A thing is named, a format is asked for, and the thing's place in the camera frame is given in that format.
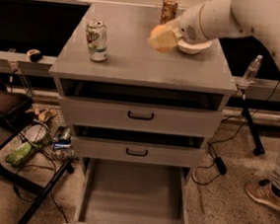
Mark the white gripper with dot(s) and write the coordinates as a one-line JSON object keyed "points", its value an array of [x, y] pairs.
{"points": [[188, 26]]}

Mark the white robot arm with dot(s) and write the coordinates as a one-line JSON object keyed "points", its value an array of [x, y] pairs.
{"points": [[222, 18]]}

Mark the grey drawer cabinet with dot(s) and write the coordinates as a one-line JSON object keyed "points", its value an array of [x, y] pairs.
{"points": [[132, 62]]}

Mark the grey top drawer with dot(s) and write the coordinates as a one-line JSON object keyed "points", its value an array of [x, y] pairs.
{"points": [[139, 108]]}

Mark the grey open bottom drawer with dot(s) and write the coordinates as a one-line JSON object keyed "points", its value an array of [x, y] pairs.
{"points": [[131, 193]]}

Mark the white ceramic bowl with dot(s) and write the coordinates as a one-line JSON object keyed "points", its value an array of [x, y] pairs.
{"points": [[188, 48]]}

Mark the brown patterned drink can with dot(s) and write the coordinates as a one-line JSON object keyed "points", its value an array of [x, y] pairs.
{"points": [[169, 8]]}

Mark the green white soda can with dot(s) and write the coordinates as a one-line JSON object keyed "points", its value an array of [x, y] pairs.
{"points": [[96, 40]]}

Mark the clear plastic water bottle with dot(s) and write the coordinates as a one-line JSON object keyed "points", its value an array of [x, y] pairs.
{"points": [[252, 69]]}

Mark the small black round device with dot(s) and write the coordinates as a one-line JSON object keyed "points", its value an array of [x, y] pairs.
{"points": [[34, 55]]}

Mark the black tripod stand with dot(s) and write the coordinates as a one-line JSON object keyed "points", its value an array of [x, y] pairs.
{"points": [[258, 150]]}

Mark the black caster wheel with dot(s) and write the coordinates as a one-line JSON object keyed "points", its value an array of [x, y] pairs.
{"points": [[264, 182]]}

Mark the tan sneaker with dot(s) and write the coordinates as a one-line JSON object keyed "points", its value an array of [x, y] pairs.
{"points": [[263, 195]]}

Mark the green chip bag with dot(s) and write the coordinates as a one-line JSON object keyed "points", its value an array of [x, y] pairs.
{"points": [[21, 155]]}

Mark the black side table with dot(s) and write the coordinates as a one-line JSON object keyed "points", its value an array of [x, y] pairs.
{"points": [[14, 117]]}

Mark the black power adapter with cable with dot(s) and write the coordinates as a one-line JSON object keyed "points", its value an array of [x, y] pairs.
{"points": [[217, 161]]}

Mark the wire basket of snacks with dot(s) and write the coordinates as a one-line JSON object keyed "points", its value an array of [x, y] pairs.
{"points": [[49, 133]]}

